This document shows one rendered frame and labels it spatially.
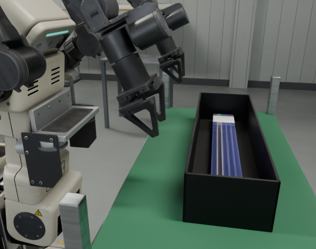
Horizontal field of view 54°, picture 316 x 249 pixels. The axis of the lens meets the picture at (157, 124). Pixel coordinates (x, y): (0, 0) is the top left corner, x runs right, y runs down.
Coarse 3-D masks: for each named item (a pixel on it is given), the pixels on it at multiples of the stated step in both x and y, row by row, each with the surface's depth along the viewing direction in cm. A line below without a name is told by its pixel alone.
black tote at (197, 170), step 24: (216, 96) 108; (240, 96) 107; (240, 120) 110; (192, 144) 69; (240, 144) 92; (264, 144) 70; (192, 168) 77; (264, 168) 68; (192, 192) 58; (216, 192) 57; (240, 192) 57; (264, 192) 56; (192, 216) 60; (216, 216) 59; (240, 216) 58; (264, 216) 58
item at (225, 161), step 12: (216, 120) 102; (228, 120) 102; (216, 132) 92; (228, 132) 92; (216, 144) 84; (228, 144) 84; (216, 156) 78; (228, 156) 78; (216, 168) 72; (228, 168) 72; (240, 168) 72
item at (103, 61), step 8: (144, 56) 345; (152, 56) 345; (104, 64) 332; (152, 64) 315; (104, 72) 334; (160, 72) 315; (104, 80) 337; (104, 88) 341; (120, 88) 381; (104, 96) 344; (104, 104) 348; (104, 112) 352; (104, 120) 355
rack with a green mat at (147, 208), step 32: (160, 128) 107; (192, 128) 107; (160, 160) 86; (288, 160) 86; (128, 192) 71; (160, 192) 71; (288, 192) 71; (64, 224) 43; (128, 224) 61; (160, 224) 61; (192, 224) 61; (288, 224) 61
